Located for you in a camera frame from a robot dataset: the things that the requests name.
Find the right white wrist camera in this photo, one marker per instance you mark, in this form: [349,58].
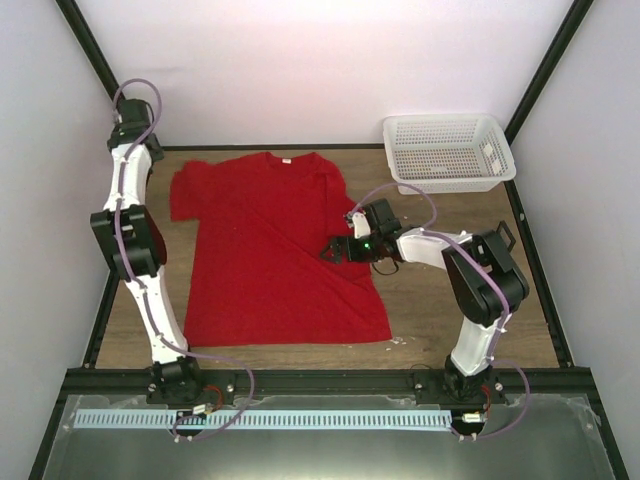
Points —
[359,224]

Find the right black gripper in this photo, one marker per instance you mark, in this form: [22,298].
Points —
[337,243]

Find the white plastic basket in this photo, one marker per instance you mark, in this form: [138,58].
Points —
[447,153]

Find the black brooch box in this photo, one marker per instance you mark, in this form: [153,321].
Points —
[504,232]

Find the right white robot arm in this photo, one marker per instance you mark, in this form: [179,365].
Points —
[487,283]

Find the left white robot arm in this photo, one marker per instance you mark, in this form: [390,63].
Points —
[135,251]

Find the red t-shirt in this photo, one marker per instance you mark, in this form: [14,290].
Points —
[258,276]

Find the light blue cable duct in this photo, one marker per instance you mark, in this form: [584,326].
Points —
[396,420]

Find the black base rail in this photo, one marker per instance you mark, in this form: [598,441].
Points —
[426,386]

